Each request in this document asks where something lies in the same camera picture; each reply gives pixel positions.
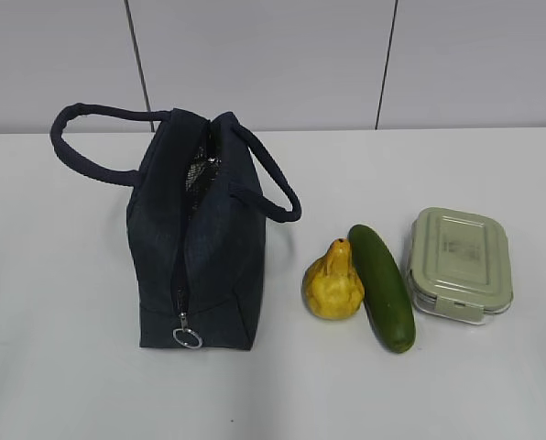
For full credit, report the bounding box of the yellow pear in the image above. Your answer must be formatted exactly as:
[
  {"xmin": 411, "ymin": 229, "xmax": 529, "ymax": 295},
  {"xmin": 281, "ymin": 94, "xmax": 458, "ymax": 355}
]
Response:
[{"xmin": 302, "ymin": 238, "xmax": 365, "ymax": 321}]

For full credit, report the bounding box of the silver zipper pull ring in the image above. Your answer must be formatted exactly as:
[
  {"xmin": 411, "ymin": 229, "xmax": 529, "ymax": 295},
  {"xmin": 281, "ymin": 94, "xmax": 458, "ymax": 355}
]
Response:
[{"xmin": 171, "ymin": 312, "xmax": 204, "ymax": 350}]

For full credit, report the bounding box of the green cucumber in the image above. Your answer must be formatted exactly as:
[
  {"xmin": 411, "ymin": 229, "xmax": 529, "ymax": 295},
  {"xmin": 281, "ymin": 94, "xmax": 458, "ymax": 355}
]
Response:
[{"xmin": 348, "ymin": 224, "xmax": 416, "ymax": 354}]

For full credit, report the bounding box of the dark navy lunch bag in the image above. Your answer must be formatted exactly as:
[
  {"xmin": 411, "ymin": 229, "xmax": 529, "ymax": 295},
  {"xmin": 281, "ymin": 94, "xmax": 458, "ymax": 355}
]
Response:
[{"xmin": 49, "ymin": 103, "xmax": 302, "ymax": 350}]

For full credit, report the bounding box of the green lidded food container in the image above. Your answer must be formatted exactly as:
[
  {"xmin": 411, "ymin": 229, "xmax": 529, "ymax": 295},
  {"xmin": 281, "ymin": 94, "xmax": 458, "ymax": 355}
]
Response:
[{"xmin": 406, "ymin": 207, "xmax": 514, "ymax": 325}]

